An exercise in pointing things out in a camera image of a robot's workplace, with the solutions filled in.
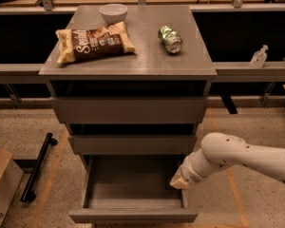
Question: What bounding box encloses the black metal bar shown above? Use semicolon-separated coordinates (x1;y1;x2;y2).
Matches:
20;133;58;202

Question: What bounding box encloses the white bowl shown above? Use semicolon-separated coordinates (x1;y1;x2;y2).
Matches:
99;4;128;24

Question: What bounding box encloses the clear sanitizer bottle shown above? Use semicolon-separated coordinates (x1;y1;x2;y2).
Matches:
250;45;268;68

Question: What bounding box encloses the grey drawer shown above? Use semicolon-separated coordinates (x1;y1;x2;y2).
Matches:
69;155;197;224
50;81;209;124
68;123;197;155

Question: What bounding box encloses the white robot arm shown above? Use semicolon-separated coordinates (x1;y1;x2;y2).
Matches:
170;132;285;189

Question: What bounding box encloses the grey top drawer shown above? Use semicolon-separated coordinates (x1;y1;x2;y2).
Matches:
50;81;209;124

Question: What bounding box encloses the grey middle drawer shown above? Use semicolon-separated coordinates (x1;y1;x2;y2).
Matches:
68;123;197;155

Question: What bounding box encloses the grey bottom drawer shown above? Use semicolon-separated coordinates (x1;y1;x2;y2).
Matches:
69;155;197;224

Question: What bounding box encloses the grey drawer cabinet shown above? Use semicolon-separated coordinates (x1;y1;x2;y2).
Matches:
48;6;212;162

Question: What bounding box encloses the brown chip bag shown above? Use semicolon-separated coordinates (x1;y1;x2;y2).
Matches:
56;22;135;63

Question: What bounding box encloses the green soda can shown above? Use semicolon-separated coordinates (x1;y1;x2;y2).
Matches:
158;26;182;54

